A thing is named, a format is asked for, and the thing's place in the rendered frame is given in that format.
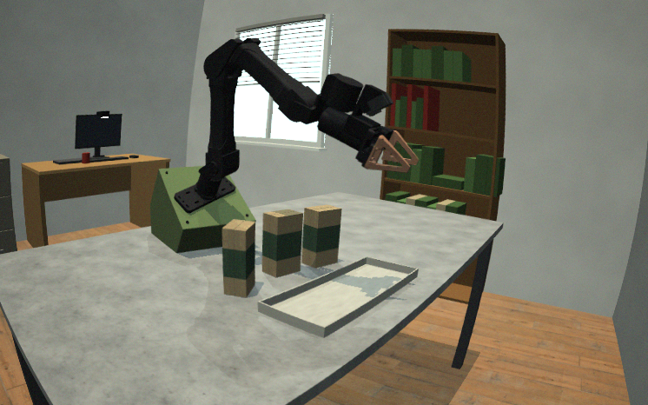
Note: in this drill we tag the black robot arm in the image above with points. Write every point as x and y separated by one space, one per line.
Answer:
339 95

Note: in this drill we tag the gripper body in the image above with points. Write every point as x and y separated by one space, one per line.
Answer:
365 148

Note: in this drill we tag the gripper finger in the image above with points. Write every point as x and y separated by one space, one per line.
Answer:
372 161
396 137

